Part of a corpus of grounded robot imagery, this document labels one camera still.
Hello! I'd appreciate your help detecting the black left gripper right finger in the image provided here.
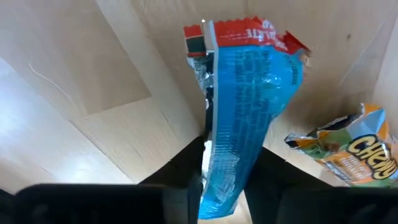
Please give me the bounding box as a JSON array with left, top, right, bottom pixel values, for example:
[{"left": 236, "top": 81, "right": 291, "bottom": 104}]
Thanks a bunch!
[{"left": 244, "top": 147, "right": 331, "bottom": 224}]

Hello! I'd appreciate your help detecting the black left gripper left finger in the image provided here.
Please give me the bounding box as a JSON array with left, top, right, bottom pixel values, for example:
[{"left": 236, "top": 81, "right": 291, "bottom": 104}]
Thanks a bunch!
[{"left": 139, "top": 136, "right": 206, "bottom": 224}]

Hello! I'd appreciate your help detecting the red-ended blue granola bar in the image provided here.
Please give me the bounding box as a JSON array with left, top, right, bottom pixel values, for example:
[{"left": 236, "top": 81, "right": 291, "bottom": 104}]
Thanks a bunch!
[{"left": 182, "top": 16, "right": 312, "bottom": 220}]

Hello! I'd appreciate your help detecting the orange Chewy granola bar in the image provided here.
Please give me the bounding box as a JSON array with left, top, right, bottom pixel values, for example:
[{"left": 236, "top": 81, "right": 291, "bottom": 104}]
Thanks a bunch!
[{"left": 284, "top": 103, "right": 398, "bottom": 189}]

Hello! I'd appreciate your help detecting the clear plastic bin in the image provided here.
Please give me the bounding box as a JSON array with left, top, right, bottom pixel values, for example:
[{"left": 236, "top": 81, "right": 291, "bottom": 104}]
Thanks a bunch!
[{"left": 0, "top": 0, "right": 398, "bottom": 224}]

